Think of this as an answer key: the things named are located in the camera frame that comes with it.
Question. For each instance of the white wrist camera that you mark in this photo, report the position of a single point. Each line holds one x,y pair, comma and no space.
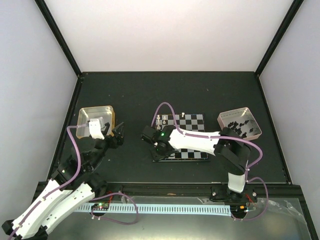
148,134
95,128

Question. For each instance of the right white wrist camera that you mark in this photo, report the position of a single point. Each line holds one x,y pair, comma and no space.
148,134

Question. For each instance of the black and white chessboard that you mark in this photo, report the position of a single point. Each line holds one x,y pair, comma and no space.
190,122

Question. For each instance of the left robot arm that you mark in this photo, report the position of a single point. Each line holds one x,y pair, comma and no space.
73,183

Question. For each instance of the pink metal tray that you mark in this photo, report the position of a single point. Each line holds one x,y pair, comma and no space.
242,121

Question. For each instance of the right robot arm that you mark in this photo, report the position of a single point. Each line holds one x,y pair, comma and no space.
230,148

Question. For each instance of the black chess pieces in tray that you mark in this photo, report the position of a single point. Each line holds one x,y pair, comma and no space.
243,129

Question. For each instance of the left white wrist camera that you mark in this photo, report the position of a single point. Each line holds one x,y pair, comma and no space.
95,128

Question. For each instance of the gold metal tray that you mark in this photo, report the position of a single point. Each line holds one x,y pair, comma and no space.
87,113

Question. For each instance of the black aluminium frame rail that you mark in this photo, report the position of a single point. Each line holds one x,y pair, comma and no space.
209,190

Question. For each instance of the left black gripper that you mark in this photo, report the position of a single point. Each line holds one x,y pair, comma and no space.
119,139

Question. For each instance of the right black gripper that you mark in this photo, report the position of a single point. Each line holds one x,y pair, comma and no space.
156,157

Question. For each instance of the light blue cable duct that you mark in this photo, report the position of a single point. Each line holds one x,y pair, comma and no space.
167,209

